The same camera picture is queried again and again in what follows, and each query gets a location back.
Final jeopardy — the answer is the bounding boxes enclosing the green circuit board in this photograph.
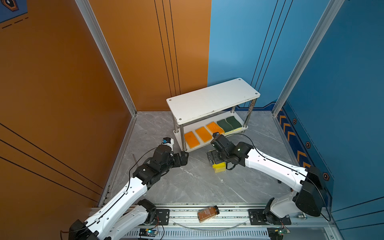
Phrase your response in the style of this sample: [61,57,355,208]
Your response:
[267,228,291,240]
[139,229,159,239]

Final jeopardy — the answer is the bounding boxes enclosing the aluminium corner post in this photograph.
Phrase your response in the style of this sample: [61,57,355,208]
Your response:
[75,0,137,117]
[272,0,345,117]

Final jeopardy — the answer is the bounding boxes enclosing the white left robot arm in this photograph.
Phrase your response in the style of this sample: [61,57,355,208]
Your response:
[68,144,189,240]

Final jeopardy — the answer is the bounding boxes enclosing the aluminium front rail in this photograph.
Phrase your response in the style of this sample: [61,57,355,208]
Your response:
[124,203,342,240]

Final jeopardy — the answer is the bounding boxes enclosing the white two-tier metal shelf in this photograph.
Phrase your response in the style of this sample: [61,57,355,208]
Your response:
[167,78,261,152]

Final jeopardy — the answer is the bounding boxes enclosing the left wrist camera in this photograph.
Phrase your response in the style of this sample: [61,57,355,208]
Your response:
[162,137,174,150]

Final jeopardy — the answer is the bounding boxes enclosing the green yellow sponge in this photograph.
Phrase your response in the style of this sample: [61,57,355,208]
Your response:
[226,116,243,131]
[217,119,234,134]

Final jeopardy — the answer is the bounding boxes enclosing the aluminium corner post right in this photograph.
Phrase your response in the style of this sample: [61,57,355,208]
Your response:
[272,0,345,117]

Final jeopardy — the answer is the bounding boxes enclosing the green circuit board left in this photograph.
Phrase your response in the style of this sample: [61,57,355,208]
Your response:
[139,229,159,239]

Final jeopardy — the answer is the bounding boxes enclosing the brown spice jar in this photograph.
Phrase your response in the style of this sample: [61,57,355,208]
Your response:
[197,205,220,223]

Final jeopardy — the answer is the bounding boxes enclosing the green circuit board right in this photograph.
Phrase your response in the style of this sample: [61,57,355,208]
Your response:
[267,228,291,240]

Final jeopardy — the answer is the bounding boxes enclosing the yellow sponge top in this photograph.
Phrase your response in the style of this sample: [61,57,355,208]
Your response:
[213,162,226,169]

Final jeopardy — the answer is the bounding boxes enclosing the orange sponge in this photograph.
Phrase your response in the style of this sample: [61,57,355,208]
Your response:
[206,122,225,135]
[195,127,213,143]
[184,132,200,149]

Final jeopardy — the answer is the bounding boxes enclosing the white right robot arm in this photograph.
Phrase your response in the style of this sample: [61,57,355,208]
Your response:
[211,132,327,225]

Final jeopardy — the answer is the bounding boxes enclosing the aluminium corner post left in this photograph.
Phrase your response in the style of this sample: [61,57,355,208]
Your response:
[75,0,137,117]

